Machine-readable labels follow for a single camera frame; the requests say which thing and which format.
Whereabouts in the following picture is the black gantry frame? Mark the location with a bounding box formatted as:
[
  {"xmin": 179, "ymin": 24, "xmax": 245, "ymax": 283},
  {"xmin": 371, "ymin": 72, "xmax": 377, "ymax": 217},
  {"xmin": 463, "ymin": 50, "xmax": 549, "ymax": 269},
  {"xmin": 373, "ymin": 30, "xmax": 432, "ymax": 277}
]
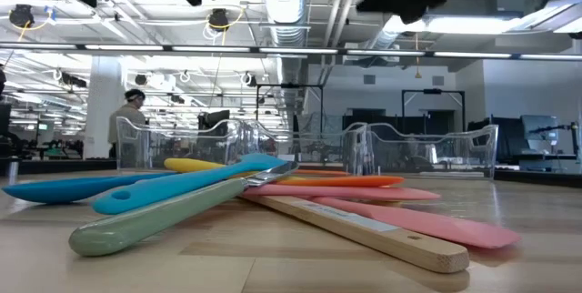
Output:
[{"xmin": 401, "ymin": 87, "xmax": 467, "ymax": 133}]

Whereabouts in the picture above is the light blue silicone spatula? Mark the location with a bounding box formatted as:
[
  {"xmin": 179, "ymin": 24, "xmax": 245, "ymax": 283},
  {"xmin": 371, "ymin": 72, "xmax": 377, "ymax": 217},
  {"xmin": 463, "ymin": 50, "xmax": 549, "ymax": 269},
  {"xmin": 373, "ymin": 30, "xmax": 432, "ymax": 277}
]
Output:
[{"xmin": 92, "ymin": 153, "xmax": 288, "ymax": 216}]

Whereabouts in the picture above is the clear plastic bin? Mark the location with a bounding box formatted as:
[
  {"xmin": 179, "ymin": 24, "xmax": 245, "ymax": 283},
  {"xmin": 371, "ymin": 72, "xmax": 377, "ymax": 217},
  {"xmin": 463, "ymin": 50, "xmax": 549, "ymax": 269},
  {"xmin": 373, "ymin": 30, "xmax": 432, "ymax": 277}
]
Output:
[
  {"xmin": 245, "ymin": 118, "xmax": 370, "ymax": 177},
  {"xmin": 366, "ymin": 122, "xmax": 500, "ymax": 181},
  {"xmin": 115, "ymin": 116, "xmax": 250, "ymax": 174}
]

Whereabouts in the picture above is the yellow silicone spoon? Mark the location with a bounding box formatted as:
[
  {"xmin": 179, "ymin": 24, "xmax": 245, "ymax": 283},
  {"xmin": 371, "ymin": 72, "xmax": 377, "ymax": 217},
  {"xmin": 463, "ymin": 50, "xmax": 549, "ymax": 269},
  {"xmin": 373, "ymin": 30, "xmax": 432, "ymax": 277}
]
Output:
[{"xmin": 163, "ymin": 157, "xmax": 315, "ymax": 181}]

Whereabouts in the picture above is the grey monitor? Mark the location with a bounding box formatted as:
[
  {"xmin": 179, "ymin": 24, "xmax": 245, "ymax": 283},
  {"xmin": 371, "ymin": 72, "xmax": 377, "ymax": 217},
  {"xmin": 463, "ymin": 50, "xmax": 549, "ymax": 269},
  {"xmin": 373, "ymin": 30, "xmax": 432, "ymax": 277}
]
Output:
[{"xmin": 520, "ymin": 114, "xmax": 560, "ymax": 147}]

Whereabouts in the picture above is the dark monitor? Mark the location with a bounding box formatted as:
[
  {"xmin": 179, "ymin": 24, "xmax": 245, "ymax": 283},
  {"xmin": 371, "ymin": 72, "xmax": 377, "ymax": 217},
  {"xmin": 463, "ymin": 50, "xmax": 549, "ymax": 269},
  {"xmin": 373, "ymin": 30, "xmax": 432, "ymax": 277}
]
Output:
[{"xmin": 196, "ymin": 109, "xmax": 232, "ymax": 131}]

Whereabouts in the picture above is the orange wide silicone spatula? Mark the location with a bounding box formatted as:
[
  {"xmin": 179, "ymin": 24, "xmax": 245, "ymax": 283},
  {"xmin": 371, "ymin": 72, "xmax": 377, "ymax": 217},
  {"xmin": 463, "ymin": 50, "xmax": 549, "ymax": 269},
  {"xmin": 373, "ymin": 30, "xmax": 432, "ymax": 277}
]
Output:
[{"xmin": 275, "ymin": 175, "xmax": 406, "ymax": 188}]

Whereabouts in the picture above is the hanging black cable reel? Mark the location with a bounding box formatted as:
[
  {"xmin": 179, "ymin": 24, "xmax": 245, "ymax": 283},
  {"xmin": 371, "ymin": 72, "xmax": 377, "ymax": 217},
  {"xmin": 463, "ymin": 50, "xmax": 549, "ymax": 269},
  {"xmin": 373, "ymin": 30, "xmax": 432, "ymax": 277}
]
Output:
[
  {"xmin": 207, "ymin": 8, "xmax": 231, "ymax": 33},
  {"xmin": 8, "ymin": 4, "xmax": 35, "ymax": 28}
]

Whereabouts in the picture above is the person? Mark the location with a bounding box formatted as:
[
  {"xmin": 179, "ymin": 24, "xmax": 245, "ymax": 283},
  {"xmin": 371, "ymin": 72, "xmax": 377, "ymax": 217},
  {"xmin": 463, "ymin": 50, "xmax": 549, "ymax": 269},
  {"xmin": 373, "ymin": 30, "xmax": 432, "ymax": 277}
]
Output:
[{"xmin": 107, "ymin": 87, "xmax": 147, "ymax": 158}]

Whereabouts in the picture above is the white building column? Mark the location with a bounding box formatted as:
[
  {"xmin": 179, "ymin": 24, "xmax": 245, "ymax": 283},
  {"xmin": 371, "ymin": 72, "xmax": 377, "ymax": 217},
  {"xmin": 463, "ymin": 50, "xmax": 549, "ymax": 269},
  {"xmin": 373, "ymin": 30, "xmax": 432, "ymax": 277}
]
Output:
[{"xmin": 83, "ymin": 55, "xmax": 126, "ymax": 160}]

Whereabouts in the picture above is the pink round-headed silicone spatula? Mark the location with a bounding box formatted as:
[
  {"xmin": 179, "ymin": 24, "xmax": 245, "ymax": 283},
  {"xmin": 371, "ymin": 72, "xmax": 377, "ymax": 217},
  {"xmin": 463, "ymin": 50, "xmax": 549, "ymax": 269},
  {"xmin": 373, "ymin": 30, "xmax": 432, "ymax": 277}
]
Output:
[{"xmin": 313, "ymin": 196, "xmax": 523, "ymax": 250}]

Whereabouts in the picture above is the metal cylinder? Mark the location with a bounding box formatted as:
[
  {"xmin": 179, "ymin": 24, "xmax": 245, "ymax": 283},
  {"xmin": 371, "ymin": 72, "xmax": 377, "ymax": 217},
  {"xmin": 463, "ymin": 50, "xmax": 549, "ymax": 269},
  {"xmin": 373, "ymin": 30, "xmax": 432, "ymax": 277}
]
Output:
[{"xmin": 6, "ymin": 158, "xmax": 20, "ymax": 186}]

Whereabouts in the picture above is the red spatula wooden handle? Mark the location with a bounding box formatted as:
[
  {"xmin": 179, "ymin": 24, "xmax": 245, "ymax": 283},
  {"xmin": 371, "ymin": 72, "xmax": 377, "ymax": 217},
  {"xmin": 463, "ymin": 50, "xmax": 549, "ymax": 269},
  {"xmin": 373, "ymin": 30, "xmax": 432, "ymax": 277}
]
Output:
[{"xmin": 240, "ymin": 194, "xmax": 471, "ymax": 275}]

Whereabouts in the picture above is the blue silicone spoon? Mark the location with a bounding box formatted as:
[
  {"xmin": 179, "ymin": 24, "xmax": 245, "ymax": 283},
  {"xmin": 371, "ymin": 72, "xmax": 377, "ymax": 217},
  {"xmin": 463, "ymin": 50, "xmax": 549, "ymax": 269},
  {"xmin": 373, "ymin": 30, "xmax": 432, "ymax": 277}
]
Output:
[{"xmin": 1, "ymin": 172, "xmax": 178, "ymax": 205}]

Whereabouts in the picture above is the green-handled table knife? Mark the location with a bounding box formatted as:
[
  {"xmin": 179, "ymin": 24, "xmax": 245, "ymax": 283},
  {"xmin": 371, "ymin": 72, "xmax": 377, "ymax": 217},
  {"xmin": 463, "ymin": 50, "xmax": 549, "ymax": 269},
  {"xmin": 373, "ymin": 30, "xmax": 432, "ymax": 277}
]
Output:
[{"xmin": 68, "ymin": 161, "xmax": 300, "ymax": 258}]

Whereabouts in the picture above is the pink square-headed silicone spatula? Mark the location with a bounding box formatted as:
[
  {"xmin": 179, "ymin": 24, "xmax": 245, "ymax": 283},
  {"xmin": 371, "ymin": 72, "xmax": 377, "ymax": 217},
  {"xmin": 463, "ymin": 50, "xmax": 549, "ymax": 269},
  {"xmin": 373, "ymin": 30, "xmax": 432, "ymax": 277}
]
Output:
[{"xmin": 243, "ymin": 183, "xmax": 441, "ymax": 202}]

